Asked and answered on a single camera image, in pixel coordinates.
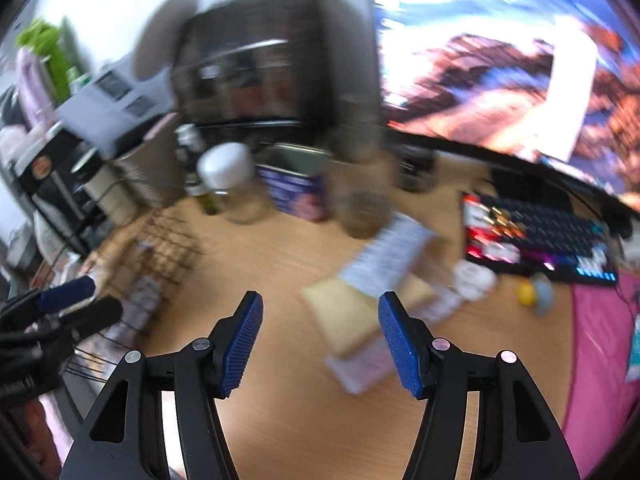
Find pale blue toy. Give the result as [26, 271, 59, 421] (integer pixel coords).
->
[529, 273, 557, 317]

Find printed white papers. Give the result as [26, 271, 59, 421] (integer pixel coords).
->
[56, 62, 182, 159]

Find black box with red label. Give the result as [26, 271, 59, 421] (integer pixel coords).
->
[12, 129, 109, 257]

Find white cereal bar packet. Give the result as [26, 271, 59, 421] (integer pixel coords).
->
[106, 270, 167, 342]

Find curved computer monitor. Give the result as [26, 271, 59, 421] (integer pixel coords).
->
[366, 0, 640, 233]

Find black wire basket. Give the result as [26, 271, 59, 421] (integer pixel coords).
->
[64, 207, 207, 382]

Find pink desk mat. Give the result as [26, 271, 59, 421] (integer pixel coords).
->
[561, 274, 640, 457]

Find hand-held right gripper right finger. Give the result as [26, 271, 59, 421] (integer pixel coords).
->
[377, 290, 583, 480]

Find blue and white snack packet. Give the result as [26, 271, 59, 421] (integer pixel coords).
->
[337, 212, 442, 302]

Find black storage cabinet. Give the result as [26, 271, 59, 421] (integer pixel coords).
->
[171, 0, 372, 134]

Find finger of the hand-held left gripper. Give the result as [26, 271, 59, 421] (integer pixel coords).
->
[36, 276, 97, 314]
[59, 296, 124, 339]

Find bagged toast slice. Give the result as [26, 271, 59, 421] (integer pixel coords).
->
[300, 274, 437, 396]

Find green plush toy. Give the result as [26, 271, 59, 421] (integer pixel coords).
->
[16, 18, 77, 107]

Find pump bottle with white top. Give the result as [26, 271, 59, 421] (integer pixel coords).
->
[175, 124, 222, 214]

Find small dark jar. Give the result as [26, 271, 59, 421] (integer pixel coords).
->
[400, 146, 437, 194]

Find yellow duck toy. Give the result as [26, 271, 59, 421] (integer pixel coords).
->
[515, 280, 539, 307]

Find white and teal packet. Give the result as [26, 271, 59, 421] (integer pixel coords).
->
[626, 310, 640, 387]

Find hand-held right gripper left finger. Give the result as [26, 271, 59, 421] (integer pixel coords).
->
[60, 290, 264, 480]

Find black backlit keyboard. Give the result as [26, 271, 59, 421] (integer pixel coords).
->
[460, 191, 622, 289]

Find glass jar with white lid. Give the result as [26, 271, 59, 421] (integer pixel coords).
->
[196, 142, 267, 225]

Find blue luncheon meat tin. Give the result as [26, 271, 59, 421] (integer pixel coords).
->
[257, 143, 334, 224]

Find clear glass cup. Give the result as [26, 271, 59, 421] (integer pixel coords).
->
[326, 124, 397, 240]

